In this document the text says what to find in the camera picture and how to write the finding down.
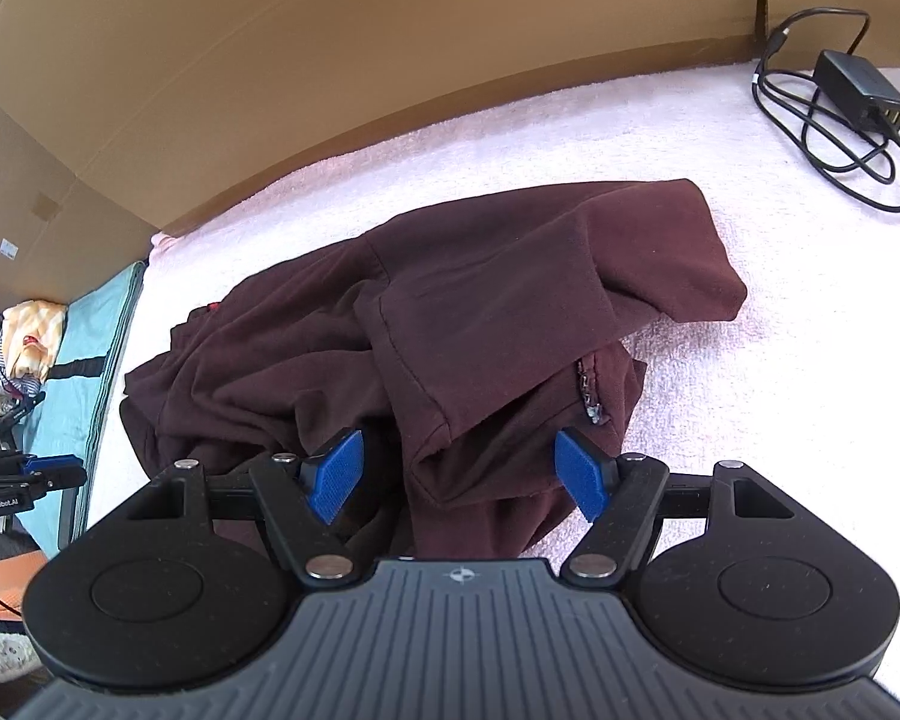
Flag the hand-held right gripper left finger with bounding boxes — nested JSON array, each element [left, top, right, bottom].
[[124, 427, 367, 587]]

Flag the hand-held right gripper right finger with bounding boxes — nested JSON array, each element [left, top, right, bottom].
[[555, 427, 796, 589]]

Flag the maroon hoodie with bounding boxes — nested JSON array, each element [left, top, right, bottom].
[[118, 178, 747, 562]]

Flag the orange cloth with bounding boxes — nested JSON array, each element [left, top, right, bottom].
[[0, 551, 50, 620]]

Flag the teal cloth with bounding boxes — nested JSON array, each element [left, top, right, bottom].
[[15, 262, 147, 533]]

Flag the yellow patterned cloth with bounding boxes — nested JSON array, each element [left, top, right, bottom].
[[0, 300, 68, 385]]

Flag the pink fleece blanket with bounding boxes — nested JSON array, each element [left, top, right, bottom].
[[82, 64, 900, 691]]

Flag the black power adapter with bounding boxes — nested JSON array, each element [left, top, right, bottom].
[[814, 50, 900, 132]]

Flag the black strap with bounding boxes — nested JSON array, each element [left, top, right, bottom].
[[45, 358, 107, 380]]

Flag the brown cardboard wall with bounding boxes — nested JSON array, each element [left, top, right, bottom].
[[0, 0, 900, 308]]

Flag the black adapter cable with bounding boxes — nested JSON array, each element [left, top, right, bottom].
[[751, 9, 900, 215]]

